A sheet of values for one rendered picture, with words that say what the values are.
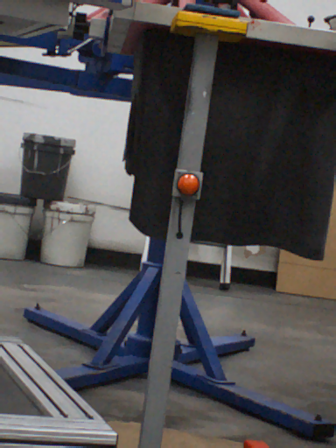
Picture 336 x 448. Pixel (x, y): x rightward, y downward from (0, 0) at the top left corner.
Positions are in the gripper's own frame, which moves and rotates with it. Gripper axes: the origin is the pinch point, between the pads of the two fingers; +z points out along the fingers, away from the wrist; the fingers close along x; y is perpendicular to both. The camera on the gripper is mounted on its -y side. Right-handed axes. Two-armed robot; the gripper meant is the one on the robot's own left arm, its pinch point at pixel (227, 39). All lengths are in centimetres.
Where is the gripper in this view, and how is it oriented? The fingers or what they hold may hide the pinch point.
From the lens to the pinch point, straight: 281.5
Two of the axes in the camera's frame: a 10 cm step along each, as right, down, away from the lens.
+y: -9.9, -1.4, -0.8
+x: 0.8, 0.6, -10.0
